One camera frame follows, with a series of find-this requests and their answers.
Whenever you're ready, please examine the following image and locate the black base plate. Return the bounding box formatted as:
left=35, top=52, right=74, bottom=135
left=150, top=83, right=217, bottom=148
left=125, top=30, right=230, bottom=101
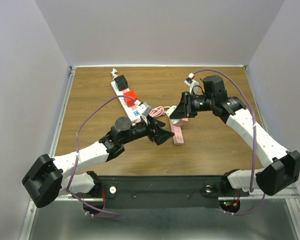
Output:
left=78, top=175, right=249, bottom=209

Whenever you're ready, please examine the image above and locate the pink cable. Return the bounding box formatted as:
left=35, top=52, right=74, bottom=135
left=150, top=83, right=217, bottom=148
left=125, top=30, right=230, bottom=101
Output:
left=137, top=105, right=172, bottom=123

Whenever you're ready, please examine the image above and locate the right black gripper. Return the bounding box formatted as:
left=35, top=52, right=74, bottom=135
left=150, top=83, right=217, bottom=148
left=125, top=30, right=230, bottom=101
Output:
left=169, top=91, right=214, bottom=119

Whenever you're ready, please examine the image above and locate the black cube socket plug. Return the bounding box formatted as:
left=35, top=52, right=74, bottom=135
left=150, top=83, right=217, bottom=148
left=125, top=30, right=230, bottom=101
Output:
left=114, top=75, right=128, bottom=92

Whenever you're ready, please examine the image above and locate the white plug adapter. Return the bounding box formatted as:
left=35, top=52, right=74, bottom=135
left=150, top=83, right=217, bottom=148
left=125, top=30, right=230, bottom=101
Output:
left=166, top=105, right=176, bottom=118

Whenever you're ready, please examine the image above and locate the aluminium frame rail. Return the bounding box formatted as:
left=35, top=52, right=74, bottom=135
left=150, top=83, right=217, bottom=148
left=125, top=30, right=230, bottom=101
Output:
left=31, top=186, right=300, bottom=201

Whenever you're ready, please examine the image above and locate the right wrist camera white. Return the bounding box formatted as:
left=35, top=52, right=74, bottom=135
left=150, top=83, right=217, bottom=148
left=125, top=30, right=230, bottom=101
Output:
left=184, top=73, right=199, bottom=94

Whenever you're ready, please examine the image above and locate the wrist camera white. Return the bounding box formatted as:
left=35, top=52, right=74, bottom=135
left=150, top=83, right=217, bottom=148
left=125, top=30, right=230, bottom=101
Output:
left=137, top=102, right=152, bottom=117
left=184, top=73, right=199, bottom=94

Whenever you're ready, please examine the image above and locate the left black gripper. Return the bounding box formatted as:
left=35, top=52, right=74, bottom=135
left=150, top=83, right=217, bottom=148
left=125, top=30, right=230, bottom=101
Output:
left=120, top=114, right=174, bottom=145

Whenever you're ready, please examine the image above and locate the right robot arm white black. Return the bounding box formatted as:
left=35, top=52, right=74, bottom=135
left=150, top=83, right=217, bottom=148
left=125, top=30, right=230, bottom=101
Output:
left=168, top=73, right=300, bottom=196

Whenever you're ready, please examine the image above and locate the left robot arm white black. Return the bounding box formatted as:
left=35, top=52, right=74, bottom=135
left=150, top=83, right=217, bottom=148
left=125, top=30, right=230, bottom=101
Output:
left=22, top=116, right=174, bottom=208

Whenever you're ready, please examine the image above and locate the red cube socket plug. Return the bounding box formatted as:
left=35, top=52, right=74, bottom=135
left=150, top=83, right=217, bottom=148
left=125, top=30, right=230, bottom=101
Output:
left=123, top=90, right=138, bottom=108

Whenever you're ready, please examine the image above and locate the white multicolour power strip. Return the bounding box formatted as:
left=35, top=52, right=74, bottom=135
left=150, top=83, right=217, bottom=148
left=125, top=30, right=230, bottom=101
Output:
left=111, top=81, right=140, bottom=123

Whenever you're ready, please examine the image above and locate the pink power strip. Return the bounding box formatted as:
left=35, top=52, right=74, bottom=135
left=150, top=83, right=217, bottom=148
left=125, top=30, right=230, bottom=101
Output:
left=169, top=118, right=188, bottom=145

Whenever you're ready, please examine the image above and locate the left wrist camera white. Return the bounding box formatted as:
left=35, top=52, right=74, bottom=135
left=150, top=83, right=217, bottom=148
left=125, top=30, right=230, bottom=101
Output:
left=137, top=102, right=152, bottom=117

